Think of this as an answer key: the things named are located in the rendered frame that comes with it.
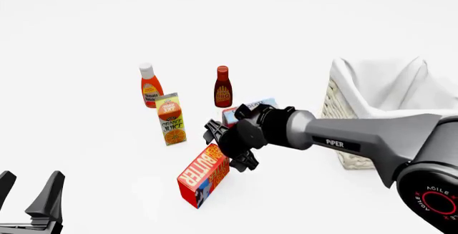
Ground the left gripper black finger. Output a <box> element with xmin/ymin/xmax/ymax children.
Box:
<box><xmin>24</xmin><ymin>170</ymin><xmax>67</xmax><ymax>225</ymax></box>
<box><xmin>0</xmin><ymin>170</ymin><xmax>17</xmax><ymax>211</ymax></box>

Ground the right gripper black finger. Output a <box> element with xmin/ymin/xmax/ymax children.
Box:
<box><xmin>203</xmin><ymin>119</ymin><xmax>230</xmax><ymax>144</ymax></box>
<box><xmin>228</xmin><ymin>150</ymin><xmax>260</xmax><ymax>173</ymax></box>

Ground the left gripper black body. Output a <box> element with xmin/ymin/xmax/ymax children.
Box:
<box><xmin>0</xmin><ymin>215</ymin><xmax>64</xmax><ymax>234</ymax></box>

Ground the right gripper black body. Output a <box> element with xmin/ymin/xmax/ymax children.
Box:
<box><xmin>216</xmin><ymin>135</ymin><xmax>257</xmax><ymax>162</ymax></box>

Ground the red butter box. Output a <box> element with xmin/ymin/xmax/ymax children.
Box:
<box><xmin>176</xmin><ymin>142</ymin><xmax>230</xmax><ymax>210</ymax></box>

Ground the white wicker basket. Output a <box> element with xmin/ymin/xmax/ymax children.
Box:
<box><xmin>317</xmin><ymin>76</ymin><xmax>377</xmax><ymax>172</ymax></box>

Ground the white cloth basket liner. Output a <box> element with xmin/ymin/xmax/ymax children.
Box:
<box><xmin>328</xmin><ymin>56</ymin><xmax>458</xmax><ymax>120</ymax></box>

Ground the light blue chocolate box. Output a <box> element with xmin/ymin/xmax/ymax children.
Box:
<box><xmin>221</xmin><ymin>97</ymin><xmax>278</xmax><ymax>128</ymax></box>

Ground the dark red BBQ sauce bottle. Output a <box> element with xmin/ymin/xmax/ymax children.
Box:
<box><xmin>213</xmin><ymin>64</ymin><xmax>234</xmax><ymax>109</ymax></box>

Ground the orange juice carton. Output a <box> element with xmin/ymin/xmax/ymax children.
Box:
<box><xmin>154</xmin><ymin>92</ymin><xmax>187</xmax><ymax>147</ymax></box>

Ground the ketchup bottle with white cap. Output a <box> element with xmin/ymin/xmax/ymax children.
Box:
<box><xmin>138</xmin><ymin>62</ymin><xmax>165</xmax><ymax>109</ymax></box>

